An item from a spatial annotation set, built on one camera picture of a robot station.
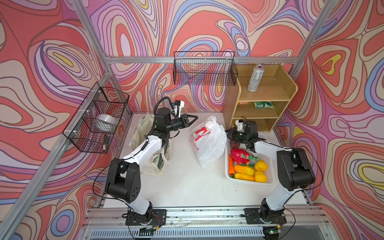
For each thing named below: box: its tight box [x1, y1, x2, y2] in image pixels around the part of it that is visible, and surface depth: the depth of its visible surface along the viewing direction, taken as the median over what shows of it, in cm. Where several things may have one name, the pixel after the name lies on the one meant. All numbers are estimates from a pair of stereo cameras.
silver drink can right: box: [247, 64, 265, 92], surface depth 82 cm
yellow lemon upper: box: [254, 159, 269, 172], surface depth 84 cm
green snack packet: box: [253, 101, 275, 110], surface depth 101 cm
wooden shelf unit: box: [222, 64, 298, 133], surface depth 93 cm
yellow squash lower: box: [234, 172, 255, 182], surface depth 84 cm
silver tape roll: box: [93, 114, 118, 134], surface depth 74 cm
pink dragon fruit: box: [231, 148, 259, 167], surface depth 88 cm
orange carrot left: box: [228, 154, 235, 175], surface depth 90 cm
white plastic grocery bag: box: [189, 115, 227, 168], surface depth 88 cm
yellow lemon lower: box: [254, 171, 267, 183], surface depth 80 cm
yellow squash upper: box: [234, 164, 256, 176], surface depth 85 cm
